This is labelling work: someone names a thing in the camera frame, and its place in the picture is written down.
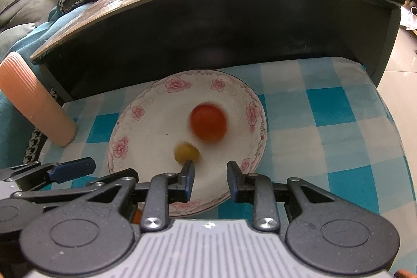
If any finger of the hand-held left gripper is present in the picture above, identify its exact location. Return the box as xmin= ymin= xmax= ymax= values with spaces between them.
xmin=13 ymin=168 xmax=139 ymax=205
xmin=0 ymin=157 xmax=96 ymax=183

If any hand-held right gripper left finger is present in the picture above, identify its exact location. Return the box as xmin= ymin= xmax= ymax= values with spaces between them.
xmin=83 ymin=160 xmax=196 ymax=232

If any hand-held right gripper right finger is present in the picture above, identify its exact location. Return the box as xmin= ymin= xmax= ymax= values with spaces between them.
xmin=227 ymin=160 xmax=336 ymax=232

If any white floral rimmed plate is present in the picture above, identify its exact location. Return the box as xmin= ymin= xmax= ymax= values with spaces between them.
xmin=107 ymin=69 xmax=268 ymax=217

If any large red tomato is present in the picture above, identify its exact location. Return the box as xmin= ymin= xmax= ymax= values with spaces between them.
xmin=188 ymin=103 xmax=228 ymax=144

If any pink ribbed cylinder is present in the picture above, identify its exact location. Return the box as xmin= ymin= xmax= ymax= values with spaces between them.
xmin=0 ymin=52 xmax=77 ymax=146

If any blue white checkered cloth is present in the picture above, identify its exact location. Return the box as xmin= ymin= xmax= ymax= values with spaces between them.
xmin=42 ymin=56 xmax=417 ymax=269

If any teal blanket with houndstooth trim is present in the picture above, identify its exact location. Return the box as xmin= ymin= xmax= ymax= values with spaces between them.
xmin=0 ymin=0 xmax=108 ymax=168

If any black coffee table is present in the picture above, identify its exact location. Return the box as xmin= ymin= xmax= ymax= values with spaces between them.
xmin=30 ymin=0 xmax=410 ymax=103

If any white paper bag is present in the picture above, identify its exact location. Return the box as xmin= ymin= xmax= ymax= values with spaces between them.
xmin=399 ymin=1 xmax=417 ymax=31

